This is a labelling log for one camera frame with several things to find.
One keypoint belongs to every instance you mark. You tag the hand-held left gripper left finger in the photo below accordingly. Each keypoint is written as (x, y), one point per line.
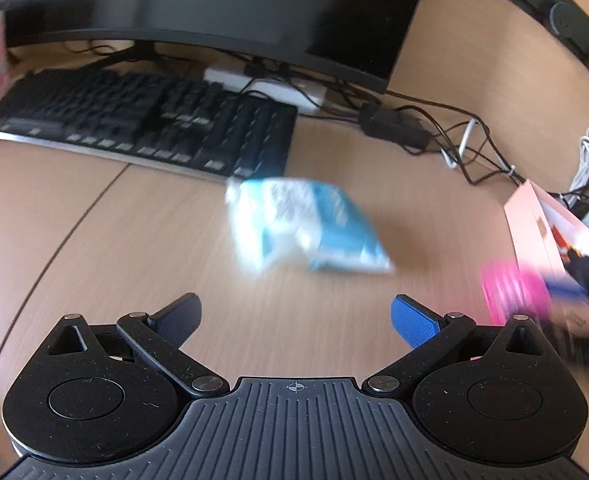
(182, 317)

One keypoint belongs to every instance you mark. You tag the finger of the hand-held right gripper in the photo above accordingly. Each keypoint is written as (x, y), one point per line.
(566, 287)

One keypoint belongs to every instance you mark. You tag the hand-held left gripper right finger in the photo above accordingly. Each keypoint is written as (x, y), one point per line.
(414, 324)

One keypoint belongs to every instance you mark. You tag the pink comb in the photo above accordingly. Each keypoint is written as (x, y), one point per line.
(511, 290)

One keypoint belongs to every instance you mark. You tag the pink box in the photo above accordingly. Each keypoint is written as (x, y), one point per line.
(529, 230)

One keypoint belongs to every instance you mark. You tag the blue and white tissue packet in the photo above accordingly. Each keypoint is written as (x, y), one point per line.
(304, 225)

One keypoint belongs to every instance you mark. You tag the black power adapter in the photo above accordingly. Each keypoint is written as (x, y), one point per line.
(394, 125)

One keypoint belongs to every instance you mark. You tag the black keyboard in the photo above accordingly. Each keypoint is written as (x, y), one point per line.
(139, 115)

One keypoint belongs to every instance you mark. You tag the white power strip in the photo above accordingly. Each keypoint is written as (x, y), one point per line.
(294, 92)

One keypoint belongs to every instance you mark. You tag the black monitor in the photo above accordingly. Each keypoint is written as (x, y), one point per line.
(214, 5)

